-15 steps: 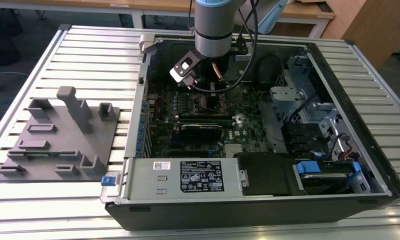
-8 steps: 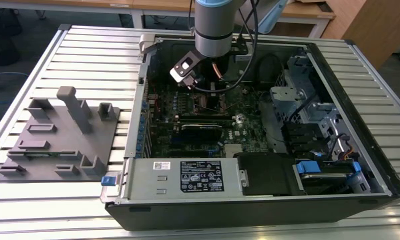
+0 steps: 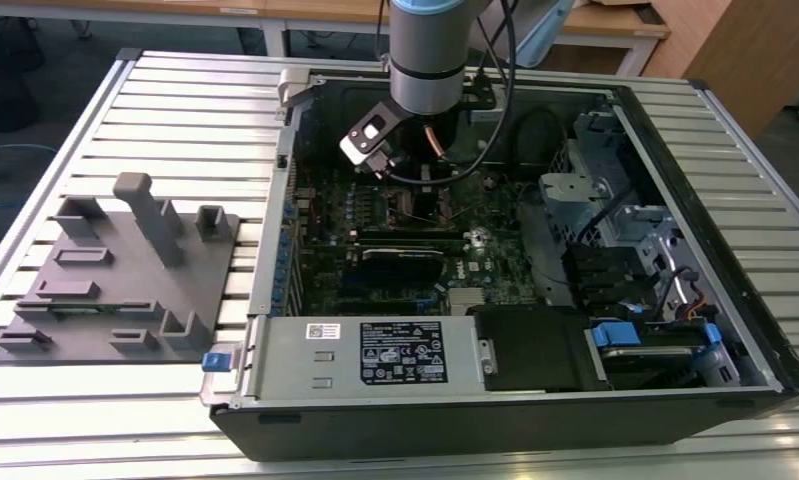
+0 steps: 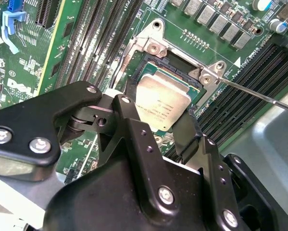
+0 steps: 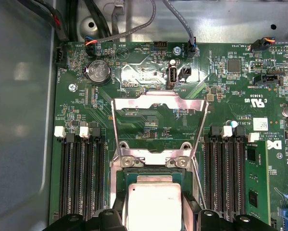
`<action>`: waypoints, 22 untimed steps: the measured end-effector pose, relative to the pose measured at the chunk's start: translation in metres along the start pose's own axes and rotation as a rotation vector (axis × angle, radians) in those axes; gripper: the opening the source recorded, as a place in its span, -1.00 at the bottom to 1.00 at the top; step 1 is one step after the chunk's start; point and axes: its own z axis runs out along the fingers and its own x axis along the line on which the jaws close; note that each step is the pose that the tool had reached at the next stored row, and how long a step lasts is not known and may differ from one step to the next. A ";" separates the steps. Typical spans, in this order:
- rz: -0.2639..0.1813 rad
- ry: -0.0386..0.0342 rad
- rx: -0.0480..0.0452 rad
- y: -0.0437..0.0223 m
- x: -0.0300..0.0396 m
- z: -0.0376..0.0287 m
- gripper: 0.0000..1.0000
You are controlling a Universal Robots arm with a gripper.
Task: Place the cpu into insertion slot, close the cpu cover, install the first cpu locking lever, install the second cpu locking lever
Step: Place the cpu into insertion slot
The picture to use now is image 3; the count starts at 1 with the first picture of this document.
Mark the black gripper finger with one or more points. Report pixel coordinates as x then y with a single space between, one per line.
433 205

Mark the silver CPU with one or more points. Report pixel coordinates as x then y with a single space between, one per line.
402 205

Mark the metal locking lever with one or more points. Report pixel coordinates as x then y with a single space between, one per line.
470 205

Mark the black RAM slot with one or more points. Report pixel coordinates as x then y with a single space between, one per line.
406 231
406 243

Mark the CPU socket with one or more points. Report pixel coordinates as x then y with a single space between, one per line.
387 221

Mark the round coin battery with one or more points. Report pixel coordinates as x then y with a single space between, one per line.
490 180

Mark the black graphics card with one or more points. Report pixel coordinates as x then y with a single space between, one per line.
402 270

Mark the green motherboard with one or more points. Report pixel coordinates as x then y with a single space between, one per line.
499 270

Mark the silver chipset heatsink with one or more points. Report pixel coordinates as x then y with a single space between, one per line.
466 296

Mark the silver drive cage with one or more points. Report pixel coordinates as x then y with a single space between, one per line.
569 192

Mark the grey case latch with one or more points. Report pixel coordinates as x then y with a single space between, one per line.
293 82

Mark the wooden desk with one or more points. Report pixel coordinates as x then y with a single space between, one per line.
606 27
106 7

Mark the blue disk carrier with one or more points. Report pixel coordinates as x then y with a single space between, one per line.
615 334

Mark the silver power supply unit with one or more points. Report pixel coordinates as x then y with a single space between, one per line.
286 360

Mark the black PC case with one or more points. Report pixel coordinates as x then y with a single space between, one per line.
439 430

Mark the blue plastic latch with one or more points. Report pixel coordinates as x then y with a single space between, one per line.
215 361

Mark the grey parts rack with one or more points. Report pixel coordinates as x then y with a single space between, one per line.
132 300

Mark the wooden cabinet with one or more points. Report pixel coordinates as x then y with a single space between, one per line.
760 50

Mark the blue plastic clip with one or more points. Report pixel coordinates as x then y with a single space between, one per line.
712 334

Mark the green RAM stick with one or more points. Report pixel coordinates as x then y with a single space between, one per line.
79 311

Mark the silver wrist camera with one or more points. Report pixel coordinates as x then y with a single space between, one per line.
371 134

